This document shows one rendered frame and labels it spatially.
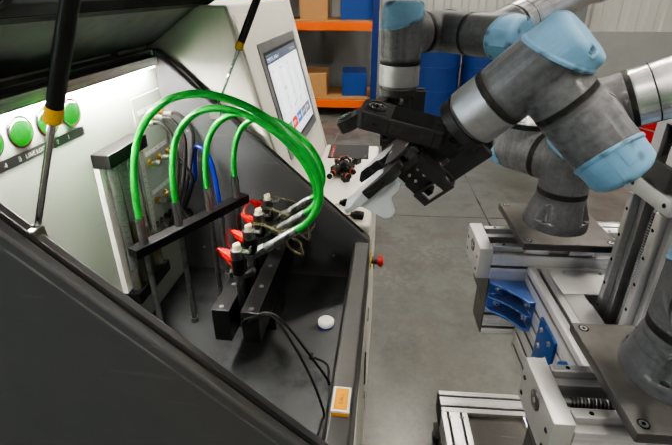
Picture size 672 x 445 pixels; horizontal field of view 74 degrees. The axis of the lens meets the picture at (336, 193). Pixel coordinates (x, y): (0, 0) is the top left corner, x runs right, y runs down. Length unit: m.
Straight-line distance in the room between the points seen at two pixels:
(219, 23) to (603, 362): 1.04
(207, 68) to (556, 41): 0.88
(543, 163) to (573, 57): 0.68
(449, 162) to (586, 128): 0.16
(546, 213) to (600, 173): 0.66
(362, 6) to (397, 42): 5.25
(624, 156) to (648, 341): 0.37
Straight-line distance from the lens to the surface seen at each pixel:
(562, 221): 1.20
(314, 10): 6.11
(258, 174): 1.20
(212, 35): 1.19
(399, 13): 0.83
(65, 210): 0.95
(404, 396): 2.11
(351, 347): 0.92
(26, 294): 0.69
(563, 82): 0.52
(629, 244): 1.10
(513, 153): 1.22
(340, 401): 0.82
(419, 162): 0.58
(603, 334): 0.94
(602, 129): 0.54
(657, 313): 0.82
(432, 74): 5.56
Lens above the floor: 1.58
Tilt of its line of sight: 25 degrees down
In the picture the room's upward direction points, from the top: straight up
